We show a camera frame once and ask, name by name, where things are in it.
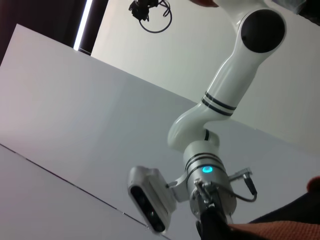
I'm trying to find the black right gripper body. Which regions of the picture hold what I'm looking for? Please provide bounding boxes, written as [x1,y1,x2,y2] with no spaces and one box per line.
[196,209,234,240]

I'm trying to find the black food bag orange straps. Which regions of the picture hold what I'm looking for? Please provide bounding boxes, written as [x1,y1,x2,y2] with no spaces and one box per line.
[229,175,320,240]

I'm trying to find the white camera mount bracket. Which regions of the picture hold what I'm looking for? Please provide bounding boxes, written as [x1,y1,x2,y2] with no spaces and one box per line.
[165,173,191,202]

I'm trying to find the right gripper cable with connector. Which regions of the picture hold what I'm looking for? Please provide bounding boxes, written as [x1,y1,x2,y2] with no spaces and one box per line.
[212,168,259,202]

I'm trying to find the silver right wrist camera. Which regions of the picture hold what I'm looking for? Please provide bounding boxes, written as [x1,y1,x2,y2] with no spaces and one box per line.
[127,165,179,234]

